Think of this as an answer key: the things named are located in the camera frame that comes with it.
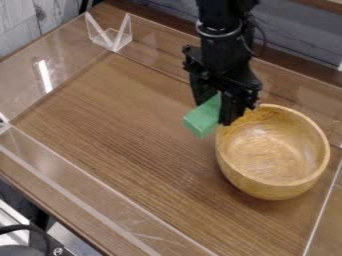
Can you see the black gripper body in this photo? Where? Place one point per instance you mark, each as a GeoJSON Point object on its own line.
{"type": "Point", "coordinates": [223, 58]}

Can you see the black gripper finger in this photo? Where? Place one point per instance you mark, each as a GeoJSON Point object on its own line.
{"type": "Point", "coordinates": [234, 104]}
{"type": "Point", "coordinates": [205, 88]}

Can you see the green rectangular block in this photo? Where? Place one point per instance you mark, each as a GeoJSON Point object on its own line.
{"type": "Point", "coordinates": [202, 119]}

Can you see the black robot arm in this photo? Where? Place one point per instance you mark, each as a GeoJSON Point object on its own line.
{"type": "Point", "coordinates": [226, 17]}

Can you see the brown wooden bowl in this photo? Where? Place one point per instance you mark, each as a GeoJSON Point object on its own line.
{"type": "Point", "coordinates": [273, 153]}

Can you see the clear acrylic tray wall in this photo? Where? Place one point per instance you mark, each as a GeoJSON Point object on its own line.
{"type": "Point", "coordinates": [95, 148]}

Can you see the black metal bracket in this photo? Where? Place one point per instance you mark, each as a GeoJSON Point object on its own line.
{"type": "Point", "coordinates": [42, 241]}

